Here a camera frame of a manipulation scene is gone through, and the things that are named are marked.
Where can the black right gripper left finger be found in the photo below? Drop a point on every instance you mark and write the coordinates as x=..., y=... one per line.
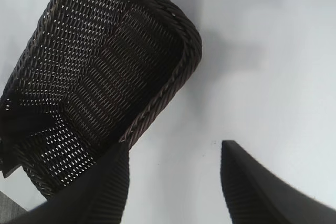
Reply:
x=86, y=197

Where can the dark brown woven basket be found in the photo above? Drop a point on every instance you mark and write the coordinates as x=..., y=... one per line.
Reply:
x=105, y=64

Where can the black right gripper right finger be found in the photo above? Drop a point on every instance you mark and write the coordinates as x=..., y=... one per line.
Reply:
x=262, y=197

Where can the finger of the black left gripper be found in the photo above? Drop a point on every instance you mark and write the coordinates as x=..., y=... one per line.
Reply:
x=21, y=119

